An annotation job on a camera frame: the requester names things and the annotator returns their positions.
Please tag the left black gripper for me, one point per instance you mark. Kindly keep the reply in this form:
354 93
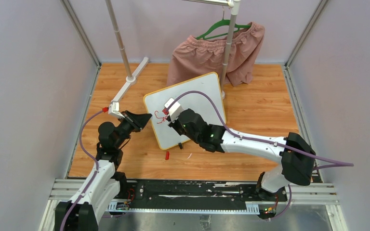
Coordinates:
137 122

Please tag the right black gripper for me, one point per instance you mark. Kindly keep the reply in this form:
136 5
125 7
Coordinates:
174 124

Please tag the yellow framed whiteboard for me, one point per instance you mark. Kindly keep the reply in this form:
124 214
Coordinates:
155 103

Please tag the red marker cap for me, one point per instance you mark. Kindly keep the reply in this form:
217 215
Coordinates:
167 156

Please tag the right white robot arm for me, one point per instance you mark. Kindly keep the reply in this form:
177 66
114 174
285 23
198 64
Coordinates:
295 158

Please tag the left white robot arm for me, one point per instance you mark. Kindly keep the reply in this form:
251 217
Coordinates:
85 209

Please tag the pink shorts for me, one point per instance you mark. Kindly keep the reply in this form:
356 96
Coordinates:
195 57

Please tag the green clothes hanger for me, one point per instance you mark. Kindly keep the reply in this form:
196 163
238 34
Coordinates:
222 27

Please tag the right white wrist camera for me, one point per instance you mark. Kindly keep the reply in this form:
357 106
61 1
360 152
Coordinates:
172 109

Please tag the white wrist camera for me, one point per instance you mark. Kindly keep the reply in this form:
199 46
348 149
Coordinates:
113 110
172 109

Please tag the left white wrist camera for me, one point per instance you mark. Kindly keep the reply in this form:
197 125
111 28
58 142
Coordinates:
113 110

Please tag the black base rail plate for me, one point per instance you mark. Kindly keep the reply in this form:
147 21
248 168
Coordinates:
216 197

